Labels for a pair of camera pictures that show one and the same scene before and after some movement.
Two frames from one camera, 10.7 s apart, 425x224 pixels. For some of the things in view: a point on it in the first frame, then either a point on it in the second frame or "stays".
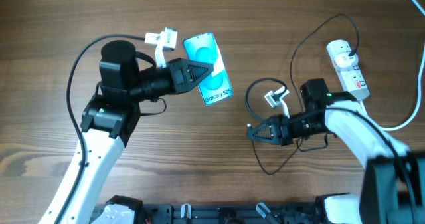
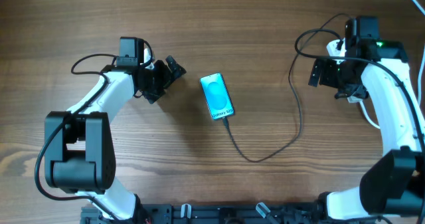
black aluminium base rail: (255, 213) stays
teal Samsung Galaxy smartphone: (203, 48) -> (217, 96)
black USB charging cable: (295, 91) -> (224, 121)
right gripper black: (285, 138) -> (328, 66)
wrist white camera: (167, 38) -> (147, 56)
